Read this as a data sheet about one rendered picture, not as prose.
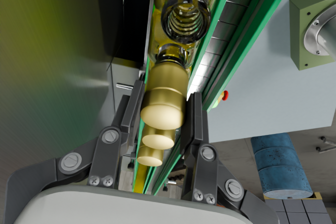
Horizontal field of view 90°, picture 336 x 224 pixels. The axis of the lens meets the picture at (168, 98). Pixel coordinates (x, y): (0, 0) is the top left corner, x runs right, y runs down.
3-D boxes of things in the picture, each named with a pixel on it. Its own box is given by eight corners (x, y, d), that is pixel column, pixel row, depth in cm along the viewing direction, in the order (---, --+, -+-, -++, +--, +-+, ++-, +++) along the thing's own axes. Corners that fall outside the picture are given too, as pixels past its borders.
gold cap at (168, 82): (151, 57, 14) (139, 98, 11) (193, 66, 14) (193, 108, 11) (147, 87, 16) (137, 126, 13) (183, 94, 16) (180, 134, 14)
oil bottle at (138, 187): (138, 169, 112) (127, 221, 94) (146, 170, 113) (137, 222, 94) (137, 171, 117) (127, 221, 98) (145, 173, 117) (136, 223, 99)
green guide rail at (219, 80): (270, -37, 27) (289, -23, 22) (276, -36, 27) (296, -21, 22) (151, 192, 158) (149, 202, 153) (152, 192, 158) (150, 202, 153)
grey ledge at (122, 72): (120, 44, 52) (108, 66, 45) (148, 50, 53) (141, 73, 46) (124, 156, 124) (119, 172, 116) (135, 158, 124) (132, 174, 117)
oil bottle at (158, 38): (169, -34, 29) (146, 23, 15) (201, -26, 29) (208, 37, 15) (164, 1, 33) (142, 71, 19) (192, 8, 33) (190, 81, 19)
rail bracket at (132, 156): (125, 136, 79) (117, 165, 70) (140, 138, 80) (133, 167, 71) (125, 140, 82) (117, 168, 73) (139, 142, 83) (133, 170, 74)
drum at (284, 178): (290, 143, 267) (314, 200, 215) (253, 148, 291) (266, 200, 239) (288, 126, 234) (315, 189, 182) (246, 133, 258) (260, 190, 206)
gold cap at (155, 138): (149, 96, 19) (141, 131, 16) (181, 102, 19) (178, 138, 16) (147, 114, 21) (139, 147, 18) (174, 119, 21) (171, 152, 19)
